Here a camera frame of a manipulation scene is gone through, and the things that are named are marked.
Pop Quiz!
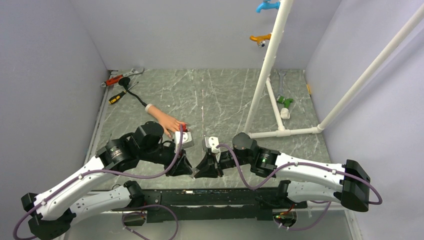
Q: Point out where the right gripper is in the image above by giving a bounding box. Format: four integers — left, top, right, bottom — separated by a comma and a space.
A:
194, 149, 252, 178

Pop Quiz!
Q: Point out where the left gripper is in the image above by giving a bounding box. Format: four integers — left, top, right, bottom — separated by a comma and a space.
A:
139, 143, 193, 177

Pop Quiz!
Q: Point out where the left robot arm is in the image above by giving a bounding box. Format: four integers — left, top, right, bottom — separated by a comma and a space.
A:
21, 121, 192, 240

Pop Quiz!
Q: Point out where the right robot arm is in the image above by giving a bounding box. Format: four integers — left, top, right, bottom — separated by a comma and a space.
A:
193, 132, 371, 212

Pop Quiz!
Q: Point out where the mannequin practice hand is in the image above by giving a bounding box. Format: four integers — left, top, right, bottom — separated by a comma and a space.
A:
145, 103, 187, 139

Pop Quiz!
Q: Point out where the yellow black screwdriver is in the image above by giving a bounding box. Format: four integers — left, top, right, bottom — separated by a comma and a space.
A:
108, 80, 139, 105

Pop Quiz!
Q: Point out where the green faucet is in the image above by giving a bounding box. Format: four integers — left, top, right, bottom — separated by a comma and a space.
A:
276, 95, 294, 109

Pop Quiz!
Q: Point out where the silver spanner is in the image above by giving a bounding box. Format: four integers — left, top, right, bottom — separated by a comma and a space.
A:
277, 70, 287, 96

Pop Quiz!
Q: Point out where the orange faucet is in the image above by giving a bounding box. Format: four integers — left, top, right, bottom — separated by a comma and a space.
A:
249, 33, 272, 48

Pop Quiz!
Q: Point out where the blue faucet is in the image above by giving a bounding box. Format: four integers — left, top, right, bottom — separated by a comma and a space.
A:
255, 0, 281, 13

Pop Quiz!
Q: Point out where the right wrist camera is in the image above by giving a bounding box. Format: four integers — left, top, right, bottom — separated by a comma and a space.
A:
202, 136, 221, 154

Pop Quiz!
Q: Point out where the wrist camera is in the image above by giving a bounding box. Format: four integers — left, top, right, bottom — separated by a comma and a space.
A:
202, 136, 221, 154
174, 123, 195, 149

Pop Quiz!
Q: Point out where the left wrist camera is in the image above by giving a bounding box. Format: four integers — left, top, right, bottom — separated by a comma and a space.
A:
174, 123, 195, 149

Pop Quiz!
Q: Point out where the black hand stand cable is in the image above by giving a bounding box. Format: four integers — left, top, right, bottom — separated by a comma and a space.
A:
117, 76, 149, 108

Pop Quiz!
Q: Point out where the red handled adjustable wrench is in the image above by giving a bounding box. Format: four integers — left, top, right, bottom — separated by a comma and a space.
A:
100, 67, 145, 88

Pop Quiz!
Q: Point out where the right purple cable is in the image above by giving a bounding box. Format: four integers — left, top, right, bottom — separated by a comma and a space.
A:
215, 143, 384, 232

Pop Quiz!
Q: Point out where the white pvc pipe frame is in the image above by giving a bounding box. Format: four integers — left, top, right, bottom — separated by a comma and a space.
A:
245, 0, 424, 140

